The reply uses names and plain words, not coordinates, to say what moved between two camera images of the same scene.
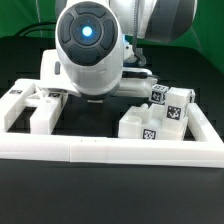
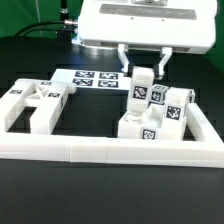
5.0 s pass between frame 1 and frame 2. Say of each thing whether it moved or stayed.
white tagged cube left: stayed
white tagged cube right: stayed
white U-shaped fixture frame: stayed
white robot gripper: moved
